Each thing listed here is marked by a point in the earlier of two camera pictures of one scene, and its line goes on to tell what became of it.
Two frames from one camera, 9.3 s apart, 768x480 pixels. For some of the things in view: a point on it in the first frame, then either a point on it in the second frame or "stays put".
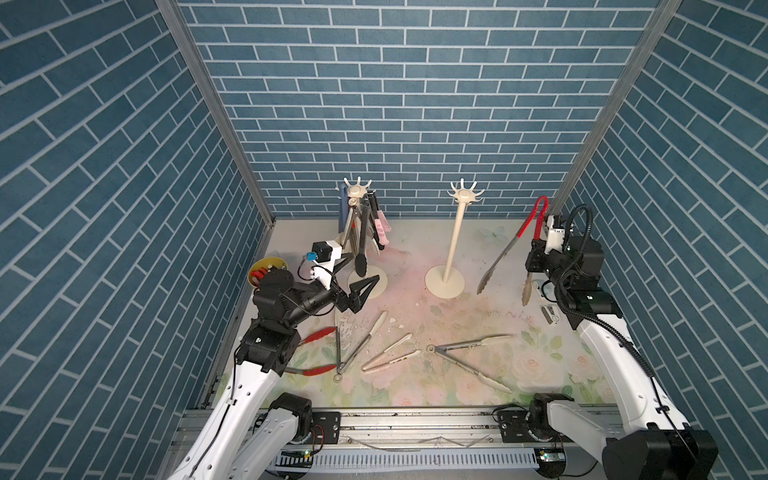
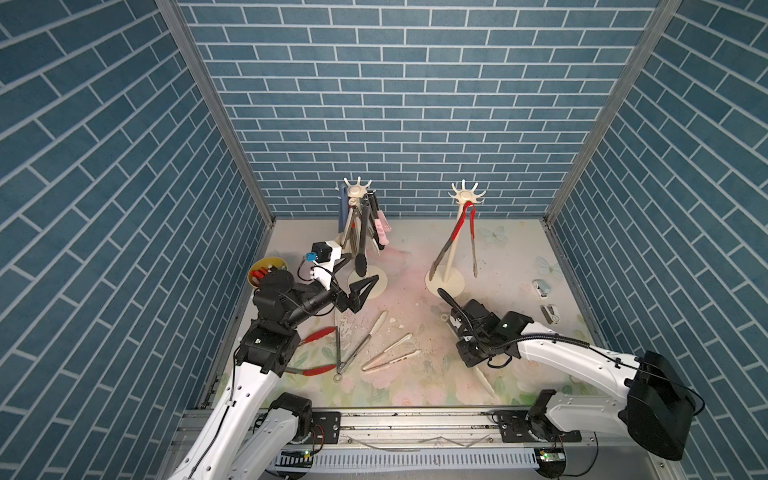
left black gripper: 354,305 stays put
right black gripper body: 540,264 -> 472,349
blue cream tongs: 343,207 stays put
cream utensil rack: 445,281 stays put
